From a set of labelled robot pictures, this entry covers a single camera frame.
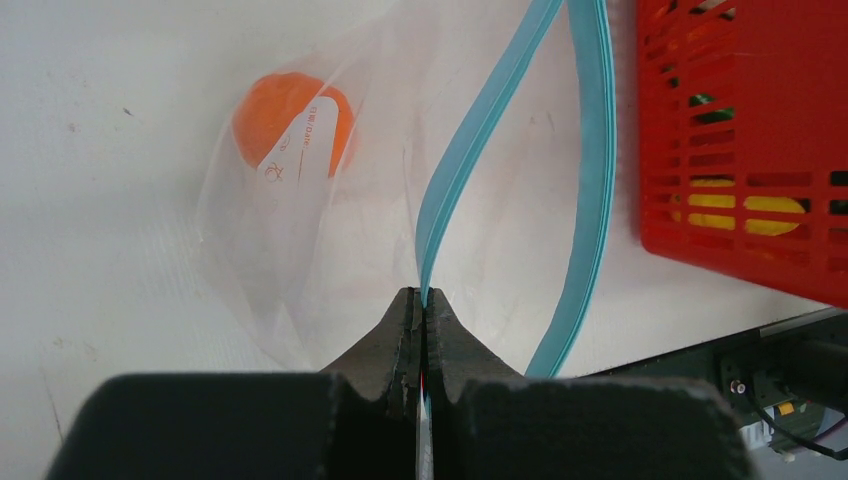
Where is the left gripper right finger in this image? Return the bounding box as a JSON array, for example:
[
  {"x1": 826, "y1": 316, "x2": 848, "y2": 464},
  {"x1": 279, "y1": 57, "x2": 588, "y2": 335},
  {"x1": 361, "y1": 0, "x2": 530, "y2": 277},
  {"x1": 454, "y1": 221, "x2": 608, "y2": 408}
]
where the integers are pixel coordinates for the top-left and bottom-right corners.
[{"x1": 423, "y1": 289, "x2": 759, "y2": 479}]

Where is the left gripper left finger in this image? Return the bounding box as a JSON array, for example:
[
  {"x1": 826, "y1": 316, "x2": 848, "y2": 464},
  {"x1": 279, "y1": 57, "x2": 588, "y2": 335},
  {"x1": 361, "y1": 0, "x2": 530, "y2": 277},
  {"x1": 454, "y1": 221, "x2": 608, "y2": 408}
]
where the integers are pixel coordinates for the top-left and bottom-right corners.
[{"x1": 48, "y1": 288, "x2": 421, "y2": 479}]

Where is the clear zip top bag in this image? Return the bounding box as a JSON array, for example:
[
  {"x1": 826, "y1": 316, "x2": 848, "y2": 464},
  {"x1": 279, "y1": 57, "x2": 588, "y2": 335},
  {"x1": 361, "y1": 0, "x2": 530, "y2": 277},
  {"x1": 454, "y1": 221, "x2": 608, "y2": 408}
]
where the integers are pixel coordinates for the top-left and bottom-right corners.
[{"x1": 195, "y1": 0, "x2": 619, "y2": 480}]

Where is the orange tangerine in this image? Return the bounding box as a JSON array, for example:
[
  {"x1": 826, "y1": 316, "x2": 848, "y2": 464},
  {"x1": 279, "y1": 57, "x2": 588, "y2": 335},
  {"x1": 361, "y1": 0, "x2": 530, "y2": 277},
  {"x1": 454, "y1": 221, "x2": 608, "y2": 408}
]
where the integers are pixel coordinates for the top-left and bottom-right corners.
[{"x1": 231, "y1": 72, "x2": 354, "y2": 176}]

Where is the yellow lemon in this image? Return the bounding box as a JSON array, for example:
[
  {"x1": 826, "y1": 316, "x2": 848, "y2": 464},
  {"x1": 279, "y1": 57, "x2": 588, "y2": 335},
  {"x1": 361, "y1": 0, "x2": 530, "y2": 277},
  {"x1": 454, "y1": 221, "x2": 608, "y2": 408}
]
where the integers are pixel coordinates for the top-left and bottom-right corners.
[{"x1": 657, "y1": 176, "x2": 811, "y2": 240}]

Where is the red plastic basket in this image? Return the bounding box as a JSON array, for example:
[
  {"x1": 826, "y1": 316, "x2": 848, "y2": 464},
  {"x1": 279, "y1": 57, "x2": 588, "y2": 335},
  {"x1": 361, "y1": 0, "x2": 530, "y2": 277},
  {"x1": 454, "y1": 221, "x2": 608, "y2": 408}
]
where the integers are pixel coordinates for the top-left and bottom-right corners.
[{"x1": 636, "y1": 1, "x2": 847, "y2": 307}]

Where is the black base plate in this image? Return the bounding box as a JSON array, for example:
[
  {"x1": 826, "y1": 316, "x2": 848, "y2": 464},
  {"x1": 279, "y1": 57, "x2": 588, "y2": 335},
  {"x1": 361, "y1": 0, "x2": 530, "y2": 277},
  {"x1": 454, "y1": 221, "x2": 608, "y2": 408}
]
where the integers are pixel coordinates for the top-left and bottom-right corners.
[{"x1": 604, "y1": 308, "x2": 847, "y2": 461}]

